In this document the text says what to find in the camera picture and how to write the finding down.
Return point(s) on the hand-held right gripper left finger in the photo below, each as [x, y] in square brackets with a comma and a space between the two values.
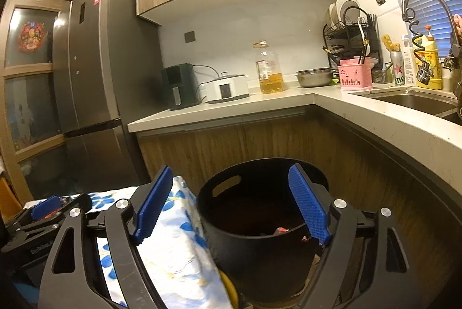
[153, 204]

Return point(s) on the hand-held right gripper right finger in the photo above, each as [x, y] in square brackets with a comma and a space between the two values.
[310, 204]

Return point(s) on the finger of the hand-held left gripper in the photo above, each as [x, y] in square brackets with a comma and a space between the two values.
[45, 208]
[81, 202]

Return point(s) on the red and white plastic bag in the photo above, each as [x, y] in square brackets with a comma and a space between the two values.
[281, 230]

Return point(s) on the black trash bin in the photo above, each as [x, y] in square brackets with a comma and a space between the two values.
[252, 258]

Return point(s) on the orange chair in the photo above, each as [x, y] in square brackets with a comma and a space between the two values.
[7, 195]

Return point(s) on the blue floral tablecloth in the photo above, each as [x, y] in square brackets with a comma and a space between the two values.
[173, 258]

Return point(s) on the wooden base cabinet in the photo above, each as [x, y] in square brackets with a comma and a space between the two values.
[202, 150]

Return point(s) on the beige stone countertop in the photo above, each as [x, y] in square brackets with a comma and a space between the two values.
[361, 114]

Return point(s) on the yellow plastic object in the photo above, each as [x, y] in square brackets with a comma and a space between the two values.
[230, 291]

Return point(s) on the black air fryer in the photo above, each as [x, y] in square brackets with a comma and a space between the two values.
[178, 85]

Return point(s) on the wooden glass panel door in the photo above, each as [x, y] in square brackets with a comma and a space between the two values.
[32, 85]

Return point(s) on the stainless steel bowl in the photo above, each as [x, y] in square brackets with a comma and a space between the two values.
[313, 77]

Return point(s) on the dark steel refrigerator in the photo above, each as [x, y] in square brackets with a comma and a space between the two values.
[104, 77]

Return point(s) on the pink utensil holder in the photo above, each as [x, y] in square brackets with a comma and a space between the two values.
[355, 76]

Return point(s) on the white electric cooker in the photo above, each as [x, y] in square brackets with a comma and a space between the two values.
[225, 88]

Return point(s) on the cooking oil bottle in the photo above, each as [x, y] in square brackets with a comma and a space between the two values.
[269, 74]

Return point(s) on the steel kitchen sink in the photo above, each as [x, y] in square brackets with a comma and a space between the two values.
[408, 101]

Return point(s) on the drink can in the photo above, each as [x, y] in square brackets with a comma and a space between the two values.
[397, 70]

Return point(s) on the round floral door decoration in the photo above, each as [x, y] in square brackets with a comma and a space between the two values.
[31, 36]

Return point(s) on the white bottle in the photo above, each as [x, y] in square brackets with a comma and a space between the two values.
[409, 63]

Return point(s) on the yellow scrubber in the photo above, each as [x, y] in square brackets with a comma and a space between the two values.
[390, 42]

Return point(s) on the dark chopsticks bundle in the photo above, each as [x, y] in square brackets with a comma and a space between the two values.
[371, 30]

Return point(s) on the white plastic spoon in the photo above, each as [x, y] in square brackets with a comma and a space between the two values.
[361, 27]

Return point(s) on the yellow detergent bottle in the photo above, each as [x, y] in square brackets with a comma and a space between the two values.
[436, 63]

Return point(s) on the white plate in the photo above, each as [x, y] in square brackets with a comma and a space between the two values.
[331, 16]
[344, 7]

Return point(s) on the pink cloth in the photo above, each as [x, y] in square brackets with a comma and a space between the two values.
[458, 27]

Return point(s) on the dark wall outlet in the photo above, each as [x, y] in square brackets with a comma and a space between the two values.
[190, 37]

